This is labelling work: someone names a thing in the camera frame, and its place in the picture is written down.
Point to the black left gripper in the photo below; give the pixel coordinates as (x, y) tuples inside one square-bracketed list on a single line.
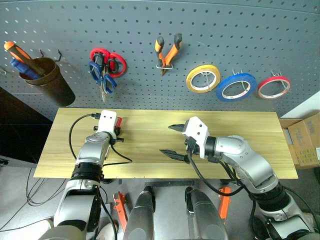
[(118, 136)]

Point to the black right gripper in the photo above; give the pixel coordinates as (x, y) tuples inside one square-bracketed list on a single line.
[(192, 148)]

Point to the blue tape roll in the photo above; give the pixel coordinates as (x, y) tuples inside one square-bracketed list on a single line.
[(221, 93)]

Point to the orange and black pliers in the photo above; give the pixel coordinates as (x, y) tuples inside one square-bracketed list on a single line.
[(167, 58)]

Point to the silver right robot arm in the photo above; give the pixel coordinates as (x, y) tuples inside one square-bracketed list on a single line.
[(245, 160)]

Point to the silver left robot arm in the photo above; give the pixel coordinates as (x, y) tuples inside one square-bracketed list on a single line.
[(92, 150)]

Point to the grey pegboard panel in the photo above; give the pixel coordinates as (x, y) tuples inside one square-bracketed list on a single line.
[(150, 25)]

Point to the black metal bar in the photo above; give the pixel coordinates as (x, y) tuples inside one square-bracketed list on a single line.
[(170, 183)]

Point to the yellow tape roll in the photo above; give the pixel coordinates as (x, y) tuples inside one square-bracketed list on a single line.
[(190, 82)]

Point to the silver pegboard hook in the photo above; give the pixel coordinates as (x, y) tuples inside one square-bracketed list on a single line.
[(273, 73), (207, 75), (235, 72)]

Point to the orange clamp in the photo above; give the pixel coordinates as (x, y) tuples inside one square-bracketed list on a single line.
[(121, 210), (225, 202)]

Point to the dark grey rounded housing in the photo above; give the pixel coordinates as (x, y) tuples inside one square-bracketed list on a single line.
[(140, 217), (207, 215)]

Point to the brown metal cup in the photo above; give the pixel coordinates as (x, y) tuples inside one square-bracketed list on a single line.
[(55, 87)]

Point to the red tape roll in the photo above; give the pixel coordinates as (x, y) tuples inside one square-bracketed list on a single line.
[(260, 90)]

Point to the black cabinet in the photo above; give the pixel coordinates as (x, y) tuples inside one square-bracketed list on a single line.
[(20, 125)]

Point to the black pegboard hook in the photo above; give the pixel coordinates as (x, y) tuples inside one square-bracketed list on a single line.
[(42, 53), (60, 55)]

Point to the flat brown cardboard box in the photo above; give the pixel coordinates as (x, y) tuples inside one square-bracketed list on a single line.
[(287, 123)]

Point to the blue marker pens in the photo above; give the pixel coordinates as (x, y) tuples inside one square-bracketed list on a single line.
[(22, 68)]

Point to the large printed cardboard box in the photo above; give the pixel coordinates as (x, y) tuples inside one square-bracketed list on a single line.
[(305, 140)]

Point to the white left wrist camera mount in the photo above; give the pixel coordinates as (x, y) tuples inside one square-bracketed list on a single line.
[(107, 122)]

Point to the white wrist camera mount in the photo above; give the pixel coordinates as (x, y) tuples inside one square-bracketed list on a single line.
[(107, 122), (198, 130)]

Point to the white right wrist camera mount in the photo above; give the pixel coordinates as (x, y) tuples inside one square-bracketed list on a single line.
[(198, 130)]

